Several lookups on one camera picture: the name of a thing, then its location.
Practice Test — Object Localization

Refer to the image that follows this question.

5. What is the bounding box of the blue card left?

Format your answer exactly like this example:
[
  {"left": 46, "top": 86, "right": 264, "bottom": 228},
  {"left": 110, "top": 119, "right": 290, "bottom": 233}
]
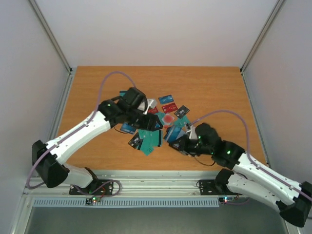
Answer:
[{"left": 120, "top": 123, "right": 136, "bottom": 135}]

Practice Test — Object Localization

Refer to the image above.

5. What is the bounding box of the black card right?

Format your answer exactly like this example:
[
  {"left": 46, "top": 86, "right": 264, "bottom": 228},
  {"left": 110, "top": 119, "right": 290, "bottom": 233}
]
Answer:
[{"left": 174, "top": 105, "right": 190, "bottom": 119}]

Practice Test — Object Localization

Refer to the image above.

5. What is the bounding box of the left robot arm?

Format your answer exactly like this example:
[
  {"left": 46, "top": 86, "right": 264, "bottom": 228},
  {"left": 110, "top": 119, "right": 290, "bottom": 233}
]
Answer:
[{"left": 32, "top": 87, "right": 163, "bottom": 194}]

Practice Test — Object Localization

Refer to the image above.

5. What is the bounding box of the lone green card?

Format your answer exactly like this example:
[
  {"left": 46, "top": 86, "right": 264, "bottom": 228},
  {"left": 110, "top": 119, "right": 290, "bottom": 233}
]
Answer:
[{"left": 119, "top": 90, "right": 127, "bottom": 97}]

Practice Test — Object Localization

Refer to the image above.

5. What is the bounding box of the blue card bottom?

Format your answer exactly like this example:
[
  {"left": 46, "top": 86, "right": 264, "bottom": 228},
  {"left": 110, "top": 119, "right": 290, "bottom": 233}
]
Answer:
[{"left": 164, "top": 125, "right": 182, "bottom": 143}]

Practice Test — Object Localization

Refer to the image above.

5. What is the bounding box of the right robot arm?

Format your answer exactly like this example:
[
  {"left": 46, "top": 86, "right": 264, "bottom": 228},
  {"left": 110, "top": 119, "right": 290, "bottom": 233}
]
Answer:
[{"left": 177, "top": 123, "right": 312, "bottom": 228}]

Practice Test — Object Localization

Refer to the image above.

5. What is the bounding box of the green card with stripe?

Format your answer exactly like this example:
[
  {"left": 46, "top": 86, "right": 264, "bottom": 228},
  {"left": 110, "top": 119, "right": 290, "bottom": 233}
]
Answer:
[{"left": 137, "top": 130, "right": 163, "bottom": 156}]

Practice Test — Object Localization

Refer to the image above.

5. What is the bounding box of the blue card top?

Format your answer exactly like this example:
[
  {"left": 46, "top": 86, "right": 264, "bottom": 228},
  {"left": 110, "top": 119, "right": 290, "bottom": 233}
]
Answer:
[{"left": 158, "top": 95, "right": 174, "bottom": 105}]

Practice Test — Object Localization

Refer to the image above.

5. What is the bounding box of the grey slotted cable duct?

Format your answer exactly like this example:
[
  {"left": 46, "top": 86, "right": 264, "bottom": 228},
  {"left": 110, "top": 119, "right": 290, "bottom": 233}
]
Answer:
[{"left": 33, "top": 197, "right": 219, "bottom": 208}]

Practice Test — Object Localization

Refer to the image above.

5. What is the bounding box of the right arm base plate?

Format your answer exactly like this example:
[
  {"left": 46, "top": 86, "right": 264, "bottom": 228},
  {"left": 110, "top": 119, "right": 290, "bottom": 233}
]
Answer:
[{"left": 196, "top": 179, "right": 226, "bottom": 195}]

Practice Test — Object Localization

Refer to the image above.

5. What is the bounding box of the red VIP card left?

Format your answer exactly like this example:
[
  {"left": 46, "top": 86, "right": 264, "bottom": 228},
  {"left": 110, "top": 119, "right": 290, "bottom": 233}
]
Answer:
[{"left": 148, "top": 107, "right": 159, "bottom": 114}]

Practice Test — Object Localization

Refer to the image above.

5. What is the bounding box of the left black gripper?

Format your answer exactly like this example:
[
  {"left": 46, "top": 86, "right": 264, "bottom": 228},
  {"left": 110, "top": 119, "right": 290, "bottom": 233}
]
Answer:
[{"left": 126, "top": 108, "right": 163, "bottom": 132}]

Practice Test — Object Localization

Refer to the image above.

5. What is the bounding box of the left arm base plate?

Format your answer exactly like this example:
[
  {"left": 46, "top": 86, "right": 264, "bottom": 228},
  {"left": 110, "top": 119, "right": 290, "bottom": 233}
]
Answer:
[{"left": 69, "top": 179, "right": 116, "bottom": 195}]

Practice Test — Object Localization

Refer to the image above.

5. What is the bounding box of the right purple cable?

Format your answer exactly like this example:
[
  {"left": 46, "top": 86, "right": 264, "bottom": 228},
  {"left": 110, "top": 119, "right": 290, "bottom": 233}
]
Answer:
[{"left": 190, "top": 110, "right": 312, "bottom": 205}]

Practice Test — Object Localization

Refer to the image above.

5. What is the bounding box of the red VIP card right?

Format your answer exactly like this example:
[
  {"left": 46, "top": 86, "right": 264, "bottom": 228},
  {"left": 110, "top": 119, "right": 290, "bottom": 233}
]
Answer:
[{"left": 161, "top": 102, "right": 178, "bottom": 114}]

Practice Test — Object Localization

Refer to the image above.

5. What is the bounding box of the green card right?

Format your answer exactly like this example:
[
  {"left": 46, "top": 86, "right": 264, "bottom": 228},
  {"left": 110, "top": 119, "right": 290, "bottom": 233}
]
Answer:
[{"left": 174, "top": 115, "right": 191, "bottom": 127}]

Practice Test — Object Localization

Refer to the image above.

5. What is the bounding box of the black card lower left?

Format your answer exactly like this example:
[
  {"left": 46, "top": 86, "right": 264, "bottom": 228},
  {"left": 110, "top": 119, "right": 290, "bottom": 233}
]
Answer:
[{"left": 128, "top": 133, "right": 143, "bottom": 150}]

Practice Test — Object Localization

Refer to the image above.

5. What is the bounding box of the black card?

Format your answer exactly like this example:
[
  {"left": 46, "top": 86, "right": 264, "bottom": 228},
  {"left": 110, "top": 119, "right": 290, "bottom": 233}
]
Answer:
[
  {"left": 128, "top": 133, "right": 143, "bottom": 150},
  {"left": 174, "top": 105, "right": 190, "bottom": 119}
]

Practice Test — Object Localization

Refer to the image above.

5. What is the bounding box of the blue card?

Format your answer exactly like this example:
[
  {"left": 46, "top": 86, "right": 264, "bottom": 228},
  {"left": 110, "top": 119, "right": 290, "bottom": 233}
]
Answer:
[
  {"left": 158, "top": 95, "right": 174, "bottom": 105},
  {"left": 164, "top": 125, "right": 182, "bottom": 143},
  {"left": 120, "top": 123, "right": 136, "bottom": 135}
]

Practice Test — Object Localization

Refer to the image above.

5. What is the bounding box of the white red card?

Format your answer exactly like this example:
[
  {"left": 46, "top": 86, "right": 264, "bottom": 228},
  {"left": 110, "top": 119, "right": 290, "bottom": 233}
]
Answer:
[{"left": 162, "top": 114, "right": 175, "bottom": 128}]

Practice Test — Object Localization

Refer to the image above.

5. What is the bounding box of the red vip card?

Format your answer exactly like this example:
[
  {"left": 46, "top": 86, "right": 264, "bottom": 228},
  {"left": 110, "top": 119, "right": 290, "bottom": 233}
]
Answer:
[
  {"left": 148, "top": 107, "right": 159, "bottom": 114},
  {"left": 161, "top": 102, "right": 178, "bottom": 114}
]

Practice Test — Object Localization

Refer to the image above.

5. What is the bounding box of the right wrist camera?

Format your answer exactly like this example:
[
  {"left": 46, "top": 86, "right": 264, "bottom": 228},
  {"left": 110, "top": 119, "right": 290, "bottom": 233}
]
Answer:
[{"left": 186, "top": 124, "right": 198, "bottom": 140}]

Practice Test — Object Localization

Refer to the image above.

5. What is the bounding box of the navy blue card holder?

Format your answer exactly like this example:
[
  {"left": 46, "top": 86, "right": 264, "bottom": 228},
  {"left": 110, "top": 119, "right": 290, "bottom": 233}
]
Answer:
[{"left": 163, "top": 125, "right": 188, "bottom": 155}]

